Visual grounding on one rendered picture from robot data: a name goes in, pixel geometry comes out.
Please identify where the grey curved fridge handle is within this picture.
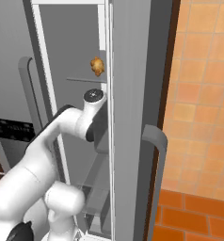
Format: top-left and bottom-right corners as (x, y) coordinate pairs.
(17, 56), (44, 137)

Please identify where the grey fridge door handle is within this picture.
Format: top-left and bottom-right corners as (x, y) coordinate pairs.
(141, 123), (168, 241)

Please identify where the grey fridge shelf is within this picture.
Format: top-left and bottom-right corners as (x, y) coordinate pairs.
(66, 76), (107, 84)

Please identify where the black dispenser panel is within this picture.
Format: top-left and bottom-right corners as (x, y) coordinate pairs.
(0, 117), (36, 142)

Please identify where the grey fridge door with dispenser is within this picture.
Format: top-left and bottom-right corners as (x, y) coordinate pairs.
(0, 0), (60, 175)

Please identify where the brown chicken drumstick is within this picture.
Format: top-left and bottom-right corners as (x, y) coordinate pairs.
(89, 56), (105, 77)

